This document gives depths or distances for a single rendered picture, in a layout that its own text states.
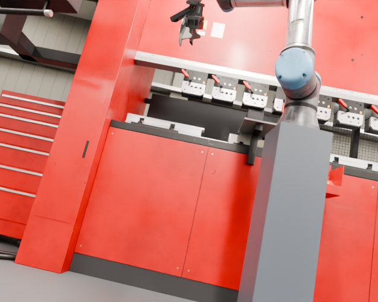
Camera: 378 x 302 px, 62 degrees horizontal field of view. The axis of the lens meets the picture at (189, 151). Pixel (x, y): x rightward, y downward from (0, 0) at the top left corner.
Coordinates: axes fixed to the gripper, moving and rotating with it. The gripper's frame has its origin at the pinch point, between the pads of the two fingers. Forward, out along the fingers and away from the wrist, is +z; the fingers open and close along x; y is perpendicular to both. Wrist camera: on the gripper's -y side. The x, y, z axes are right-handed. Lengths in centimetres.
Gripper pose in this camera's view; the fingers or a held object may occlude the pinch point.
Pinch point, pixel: (185, 45)
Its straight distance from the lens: 163.4
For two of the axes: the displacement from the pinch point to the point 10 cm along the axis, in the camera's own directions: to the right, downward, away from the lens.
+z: -1.1, 9.2, 3.8
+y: 9.2, 2.4, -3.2
